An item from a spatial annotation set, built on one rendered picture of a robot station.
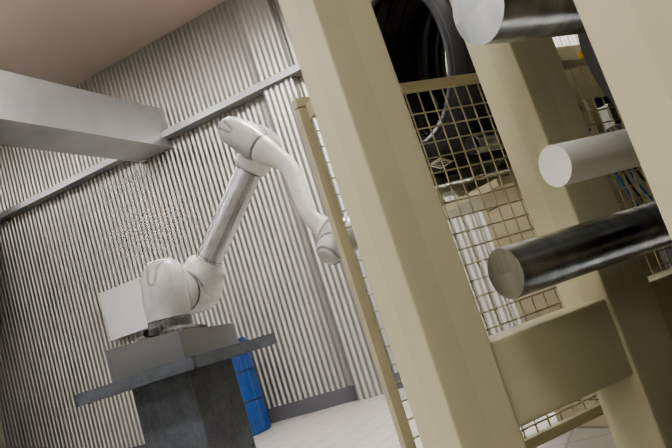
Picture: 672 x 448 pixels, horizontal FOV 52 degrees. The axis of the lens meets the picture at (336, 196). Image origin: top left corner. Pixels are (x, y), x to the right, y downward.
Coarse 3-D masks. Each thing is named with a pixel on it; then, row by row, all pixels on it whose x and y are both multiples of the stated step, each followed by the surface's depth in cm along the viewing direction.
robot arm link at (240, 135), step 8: (224, 120) 245; (232, 120) 244; (240, 120) 244; (224, 128) 244; (232, 128) 242; (240, 128) 241; (248, 128) 241; (256, 128) 242; (224, 136) 244; (232, 136) 241; (240, 136) 240; (248, 136) 239; (256, 136) 239; (232, 144) 242; (240, 144) 240; (248, 144) 239; (240, 152) 243; (248, 152) 240
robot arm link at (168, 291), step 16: (144, 272) 241; (160, 272) 239; (176, 272) 241; (144, 288) 239; (160, 288) 236; (176, 288) 238; (192, 288) 247; (144, 304) 239; (160, 304) 235; (176, 304) 237; (192, 304) 246
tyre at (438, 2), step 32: (384, 0) 179; (416, 0) 197; (448, 0) 156; (384, 32) 200; (416, 32) 205; (448, 32) 156; (416, 64) 208; (448, 64) 158; (416, 96) 208; (448, 96) 160; (480, 96) 156; (448, 128) 163; (480, 128) 161
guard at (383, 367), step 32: (576, 64) 152; (416, 128) 130; (320, 160) 118; (480, 160) 134; (320, 192) 118; (480, 192) 132; (640, 192) 150; (352, 256) 116; (352, 288) 115; (512, 320) 125; (384, 352) 113; (384, 384) 112; (576, 416) 124
